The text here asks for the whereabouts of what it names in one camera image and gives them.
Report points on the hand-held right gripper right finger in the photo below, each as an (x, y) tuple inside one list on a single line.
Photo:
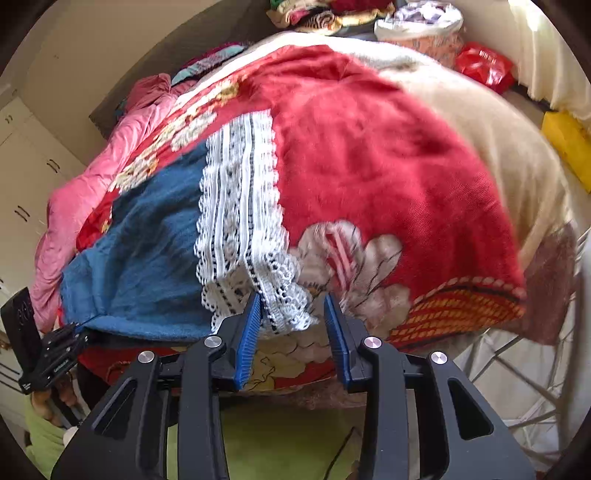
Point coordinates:
[(339, 350)]

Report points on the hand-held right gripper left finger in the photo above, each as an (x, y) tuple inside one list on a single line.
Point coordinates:
[(247, 344)]

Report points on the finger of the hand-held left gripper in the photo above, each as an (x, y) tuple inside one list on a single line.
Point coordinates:
[(69, 336)]

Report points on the blue pants with lace trim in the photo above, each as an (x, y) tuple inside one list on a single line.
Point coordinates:
[(152, 258)]

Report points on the person's left forearm green sleeve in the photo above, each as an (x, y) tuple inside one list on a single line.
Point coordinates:
[(44, 445)]

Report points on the person's left hand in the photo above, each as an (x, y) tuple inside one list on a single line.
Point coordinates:
[(44, 408)]

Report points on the light green garment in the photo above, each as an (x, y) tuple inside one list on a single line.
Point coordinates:
[(277, 443)]

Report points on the pink quilt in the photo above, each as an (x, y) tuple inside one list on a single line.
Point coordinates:
[(92, 184)]

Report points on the cream wardrobe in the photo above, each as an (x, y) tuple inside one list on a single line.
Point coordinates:
[(27, 161)]

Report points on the red floral blanket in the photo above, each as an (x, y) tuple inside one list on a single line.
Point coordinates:
[(369, 161)]

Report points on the colourful patterned pillow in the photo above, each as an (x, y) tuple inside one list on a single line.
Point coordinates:
[(207, 60)]

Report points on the dark headboard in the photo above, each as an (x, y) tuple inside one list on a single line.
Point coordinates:
[(161, 55)]

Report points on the yellow box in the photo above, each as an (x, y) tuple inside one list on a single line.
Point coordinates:
[(568, 143)]

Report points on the red plastic bag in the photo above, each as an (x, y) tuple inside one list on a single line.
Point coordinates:
[(485, 67)]

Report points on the white lavender cloth bundle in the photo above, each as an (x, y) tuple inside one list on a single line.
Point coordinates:
[(420, 27)]

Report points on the cream curtain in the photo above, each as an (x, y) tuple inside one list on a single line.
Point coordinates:
[(549, 50)]

